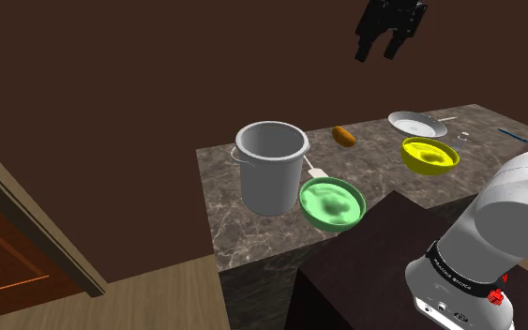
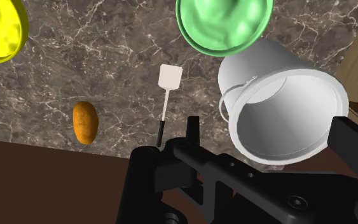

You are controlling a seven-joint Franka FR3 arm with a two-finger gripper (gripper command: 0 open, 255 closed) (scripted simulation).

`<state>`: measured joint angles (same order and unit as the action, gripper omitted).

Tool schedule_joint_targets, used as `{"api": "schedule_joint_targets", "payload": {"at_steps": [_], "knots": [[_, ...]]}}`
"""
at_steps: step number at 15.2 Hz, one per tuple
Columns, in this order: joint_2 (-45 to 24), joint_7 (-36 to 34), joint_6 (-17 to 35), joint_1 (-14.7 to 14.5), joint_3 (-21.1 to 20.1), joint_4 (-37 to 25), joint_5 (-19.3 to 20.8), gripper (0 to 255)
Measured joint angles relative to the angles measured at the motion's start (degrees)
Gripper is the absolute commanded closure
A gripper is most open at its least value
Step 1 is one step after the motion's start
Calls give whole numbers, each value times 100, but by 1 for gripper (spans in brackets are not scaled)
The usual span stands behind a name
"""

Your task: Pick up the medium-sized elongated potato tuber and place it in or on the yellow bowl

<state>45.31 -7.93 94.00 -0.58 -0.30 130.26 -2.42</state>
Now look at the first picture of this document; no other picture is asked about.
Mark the blue pen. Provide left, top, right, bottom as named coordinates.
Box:
left=496, top=127, right=528, bottom=143

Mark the grey frying pan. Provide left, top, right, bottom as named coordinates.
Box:
left=386, top=111, right=460, bottom=139

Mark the white spatula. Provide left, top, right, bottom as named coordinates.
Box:
left=302, top=155, right=330, bottom=180

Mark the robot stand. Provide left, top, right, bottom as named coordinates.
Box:
left=283, top=189, right=528, bottom=330

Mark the brown potato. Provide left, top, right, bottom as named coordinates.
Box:
left=331, top=125, right=357, bottom=149

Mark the small clear shaker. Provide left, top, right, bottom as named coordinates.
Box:
left=450, top=131, right=470, bottom=152

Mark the wooden door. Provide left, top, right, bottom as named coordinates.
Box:
left=0, top=129, right=108, bottom=325

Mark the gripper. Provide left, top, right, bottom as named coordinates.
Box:
left=354, top=0, right=429, bottom=63

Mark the yellow bowl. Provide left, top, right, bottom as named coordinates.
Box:
left=400, top=136, right=460, bottom=176

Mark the grey metal pot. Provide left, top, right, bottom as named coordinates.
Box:
left=230, top=120, right=311, bottom=217

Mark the green bowl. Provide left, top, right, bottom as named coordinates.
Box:
left=298, top=176, right=367, bottom=233

